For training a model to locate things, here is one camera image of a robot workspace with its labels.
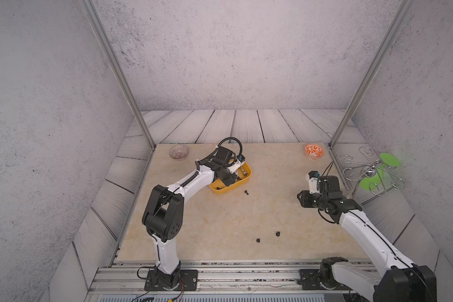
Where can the left aluminium frame post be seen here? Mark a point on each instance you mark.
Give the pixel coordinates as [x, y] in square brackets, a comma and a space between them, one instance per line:
[104, 43]

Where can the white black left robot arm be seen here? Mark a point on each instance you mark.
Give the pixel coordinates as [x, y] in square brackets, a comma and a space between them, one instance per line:
[164, 213]

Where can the yellow plastic storage box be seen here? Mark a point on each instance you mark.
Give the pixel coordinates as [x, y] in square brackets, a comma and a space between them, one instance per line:
[239, 181]

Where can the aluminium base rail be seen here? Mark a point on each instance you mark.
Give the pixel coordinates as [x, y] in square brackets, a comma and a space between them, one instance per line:
[237, 280]

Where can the purple patterned glass bowl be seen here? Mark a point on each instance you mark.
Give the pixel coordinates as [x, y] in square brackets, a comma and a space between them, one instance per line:
[179, 152]

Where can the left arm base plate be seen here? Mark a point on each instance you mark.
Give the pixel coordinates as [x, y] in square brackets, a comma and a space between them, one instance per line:
[171, 280]

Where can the orange patterned ceramic bowl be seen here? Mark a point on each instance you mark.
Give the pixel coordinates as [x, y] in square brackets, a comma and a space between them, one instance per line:
[314, 151]

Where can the green disc metal stand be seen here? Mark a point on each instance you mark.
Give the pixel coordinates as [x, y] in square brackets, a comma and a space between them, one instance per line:
[362, 196]

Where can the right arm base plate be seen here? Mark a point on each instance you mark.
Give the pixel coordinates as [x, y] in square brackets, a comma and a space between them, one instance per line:
[313, 279]

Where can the right aluminium frame post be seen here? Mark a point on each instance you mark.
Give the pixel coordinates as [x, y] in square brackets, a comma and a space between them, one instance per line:
[388, 40]

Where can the metal wire rack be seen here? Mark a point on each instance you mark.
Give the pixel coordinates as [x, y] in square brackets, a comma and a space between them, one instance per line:
[377, 176]

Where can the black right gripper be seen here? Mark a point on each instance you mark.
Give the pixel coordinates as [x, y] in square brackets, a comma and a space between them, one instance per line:
[304, 198]

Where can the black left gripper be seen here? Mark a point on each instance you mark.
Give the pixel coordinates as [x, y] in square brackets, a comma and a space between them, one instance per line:
[233, 177]

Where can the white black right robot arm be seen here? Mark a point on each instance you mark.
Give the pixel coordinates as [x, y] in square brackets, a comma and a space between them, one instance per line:
[398, 278]

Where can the aluminium frame post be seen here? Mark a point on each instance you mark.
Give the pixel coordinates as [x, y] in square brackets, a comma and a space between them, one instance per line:
[104, 43]
[388, 40]

